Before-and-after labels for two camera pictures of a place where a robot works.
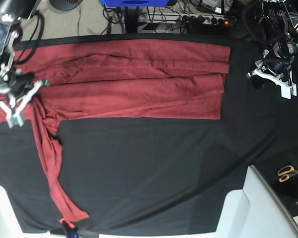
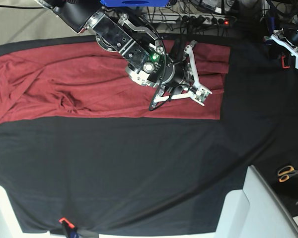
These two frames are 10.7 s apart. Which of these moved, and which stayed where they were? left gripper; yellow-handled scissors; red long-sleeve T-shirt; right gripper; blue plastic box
Moved: right gripper; left gripper; red long-sleeve T-shirt
Stayed: blue plastic box; yellow-handled scissors
